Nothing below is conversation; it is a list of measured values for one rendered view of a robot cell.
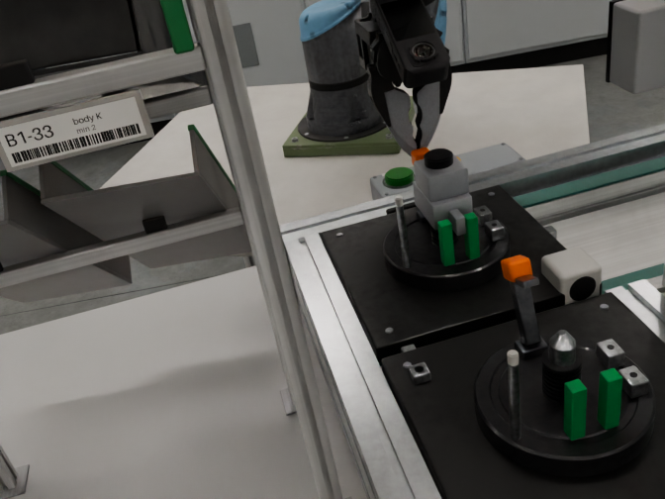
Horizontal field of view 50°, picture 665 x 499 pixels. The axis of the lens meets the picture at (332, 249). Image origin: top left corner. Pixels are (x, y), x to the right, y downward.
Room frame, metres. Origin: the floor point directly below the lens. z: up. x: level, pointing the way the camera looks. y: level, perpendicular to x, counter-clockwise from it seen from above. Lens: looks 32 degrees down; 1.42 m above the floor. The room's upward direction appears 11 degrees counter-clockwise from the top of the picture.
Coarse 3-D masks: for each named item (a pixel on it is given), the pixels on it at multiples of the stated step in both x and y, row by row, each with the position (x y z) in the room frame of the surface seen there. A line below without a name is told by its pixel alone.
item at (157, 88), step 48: (0, 0) 0.47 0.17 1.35; (48, 0) 0.47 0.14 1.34; (96, 0) 0.46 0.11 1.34; (144, 0) 0.49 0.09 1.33; (0, 48) 0.46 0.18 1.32; (48, 48) 0.45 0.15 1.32; (96, 48) 0.45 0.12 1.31; (144, 48) 0.45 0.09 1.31; (96, 96) 0.57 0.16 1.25; (144, 96) 0.62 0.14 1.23
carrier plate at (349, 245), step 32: (480, 192) 0.78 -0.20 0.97; (352, 224) 0.77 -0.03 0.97; (384, 224) 0.75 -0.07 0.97; (512, 224) 0.70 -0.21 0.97; (352, 256) 0.69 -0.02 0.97; (352, 288) 0.63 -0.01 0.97; (384, 288) 0.62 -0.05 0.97; (480, 288) 0.59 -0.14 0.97; (544, 288) 0.57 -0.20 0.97; (384, 320) 0.57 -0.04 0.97; (416, 320) 0.56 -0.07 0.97; (448, 320) 0.55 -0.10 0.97; (480, 320) 0.54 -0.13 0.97; (512, 320) 0.55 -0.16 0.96; (384, 352) 0.53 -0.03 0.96
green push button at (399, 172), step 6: (396, 168) 0.89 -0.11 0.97; (402, 168) 0.89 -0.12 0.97; (408, 168) 0.88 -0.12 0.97; (390, 174) 0.88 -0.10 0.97; (396, 174) 0.87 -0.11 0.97; (402, 174) 0.87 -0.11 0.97; (408, 174) 0.87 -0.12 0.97; (390, 180) 0.86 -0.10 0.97; (396, 180) 0.86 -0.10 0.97; (402, 180) 0.86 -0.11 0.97; (408, 180) 0.86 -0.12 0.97
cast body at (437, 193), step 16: (416, 160) 0.68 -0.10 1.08; (432, 160) 0.65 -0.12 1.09; (448, 160) 0.65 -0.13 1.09; (416, 176) 0.67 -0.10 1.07; (432, 176) 0.63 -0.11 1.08; (448, 176) 0.63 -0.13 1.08; (464, 176) 0.64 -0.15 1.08; (416, 192) 0.68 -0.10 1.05; (432, 192) 0.63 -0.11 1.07; (448, 192) 0.63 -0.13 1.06; (464, 192) 0.64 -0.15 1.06; (432, 208) 0.63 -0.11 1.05; (448, 208) 0.63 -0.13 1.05; (464, 208) 0.63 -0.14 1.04; (432, 224) 0.63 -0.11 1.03; (464, 224) 0.61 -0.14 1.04
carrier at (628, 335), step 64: (576, 320) 0.51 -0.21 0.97; (640, 320) 0.49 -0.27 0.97; (448, 384) 0.46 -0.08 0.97; (512, 384) 0.37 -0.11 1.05; (576, 384) 0.36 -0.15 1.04; (640, 384) 0.39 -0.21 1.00; (448, 448) 0.39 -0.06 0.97; (512, 448) 0.37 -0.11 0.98; (576, 448) 0.35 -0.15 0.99; (640, 448) 0.35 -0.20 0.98
